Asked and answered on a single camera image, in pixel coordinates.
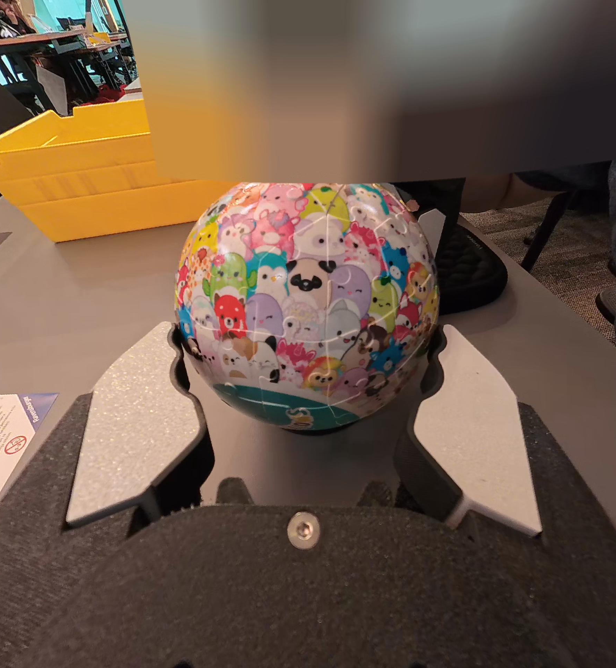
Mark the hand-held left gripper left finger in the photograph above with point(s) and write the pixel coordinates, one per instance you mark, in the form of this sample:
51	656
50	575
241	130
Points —
135	433

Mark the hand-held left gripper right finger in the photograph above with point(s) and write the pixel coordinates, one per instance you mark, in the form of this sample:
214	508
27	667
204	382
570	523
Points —
480	438

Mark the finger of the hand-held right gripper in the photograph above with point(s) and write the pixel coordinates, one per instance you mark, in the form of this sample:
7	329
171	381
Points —
433	224

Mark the colourful cartoon puzzle ball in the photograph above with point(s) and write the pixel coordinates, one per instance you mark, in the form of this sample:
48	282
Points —
308	302

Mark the person's right forearm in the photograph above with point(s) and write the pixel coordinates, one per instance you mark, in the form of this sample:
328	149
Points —
490	193

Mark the black round ball stand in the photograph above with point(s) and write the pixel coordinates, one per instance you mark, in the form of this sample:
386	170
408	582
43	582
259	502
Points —
339	428

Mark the black quilted wrist rest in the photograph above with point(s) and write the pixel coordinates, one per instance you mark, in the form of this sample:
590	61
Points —
469	276

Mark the black furniture leg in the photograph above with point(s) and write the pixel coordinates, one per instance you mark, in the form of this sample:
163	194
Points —
545	229

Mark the white instruction leaflet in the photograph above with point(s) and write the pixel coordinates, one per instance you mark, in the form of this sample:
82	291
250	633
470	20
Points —
0	443

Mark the black chair armrest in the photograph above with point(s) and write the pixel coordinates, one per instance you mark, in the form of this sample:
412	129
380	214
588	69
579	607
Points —
610	305

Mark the yellow plastic bin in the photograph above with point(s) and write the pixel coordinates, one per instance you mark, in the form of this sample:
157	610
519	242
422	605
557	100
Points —
78	193

